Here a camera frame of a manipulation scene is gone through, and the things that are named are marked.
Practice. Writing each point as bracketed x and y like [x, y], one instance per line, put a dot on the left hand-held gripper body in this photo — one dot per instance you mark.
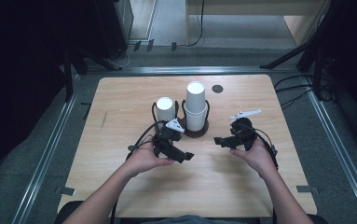
[167, 138]

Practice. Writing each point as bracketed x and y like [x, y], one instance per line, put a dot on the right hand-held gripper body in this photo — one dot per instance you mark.
[244, 133]

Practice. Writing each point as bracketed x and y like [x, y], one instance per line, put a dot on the dark wooden cup holder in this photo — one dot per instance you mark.
[199, 134]

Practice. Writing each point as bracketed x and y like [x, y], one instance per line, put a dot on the tall stack of white cups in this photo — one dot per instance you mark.
[195, 105]

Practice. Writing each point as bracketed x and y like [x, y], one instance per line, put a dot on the person's right hand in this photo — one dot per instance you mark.
[258, 157]

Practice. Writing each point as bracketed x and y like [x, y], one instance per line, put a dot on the person's left hand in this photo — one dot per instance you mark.
[142, 160]

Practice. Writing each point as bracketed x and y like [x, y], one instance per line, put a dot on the dark round table grommet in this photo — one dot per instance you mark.
[217, 88]

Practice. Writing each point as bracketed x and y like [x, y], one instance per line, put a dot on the person's blue grey clothing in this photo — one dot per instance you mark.
[191, 219]

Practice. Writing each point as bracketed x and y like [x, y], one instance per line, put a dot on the grey tape strip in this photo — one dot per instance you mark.
[307, 189]
[65, 190]

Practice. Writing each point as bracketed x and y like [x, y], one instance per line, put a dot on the black tripod stand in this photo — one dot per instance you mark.
[309, 46]

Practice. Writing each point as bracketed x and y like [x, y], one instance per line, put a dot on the black metal stand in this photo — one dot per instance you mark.
[69, 71]

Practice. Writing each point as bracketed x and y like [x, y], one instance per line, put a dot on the black cabinet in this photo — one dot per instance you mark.
[114, 25]

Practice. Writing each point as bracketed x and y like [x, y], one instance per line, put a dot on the light wooden desk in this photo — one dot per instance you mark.
[254, 6]

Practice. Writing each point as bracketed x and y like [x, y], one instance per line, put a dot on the metal floor rail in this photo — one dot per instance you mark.
[337, 149]
[42, 161]

